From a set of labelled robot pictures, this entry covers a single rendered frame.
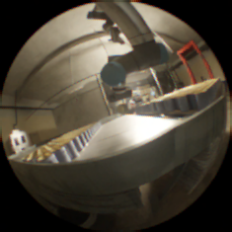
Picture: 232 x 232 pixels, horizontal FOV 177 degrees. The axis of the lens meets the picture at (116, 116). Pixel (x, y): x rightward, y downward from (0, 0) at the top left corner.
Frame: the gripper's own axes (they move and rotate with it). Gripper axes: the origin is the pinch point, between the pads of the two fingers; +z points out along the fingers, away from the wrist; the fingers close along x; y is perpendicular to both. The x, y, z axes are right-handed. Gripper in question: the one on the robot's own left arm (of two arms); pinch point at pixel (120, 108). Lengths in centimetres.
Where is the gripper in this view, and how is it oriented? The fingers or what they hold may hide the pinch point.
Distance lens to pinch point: 47.8
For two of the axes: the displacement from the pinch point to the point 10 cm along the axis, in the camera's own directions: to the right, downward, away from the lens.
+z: 1.1, 6.7, 7.3
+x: 9.2, -3.4, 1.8
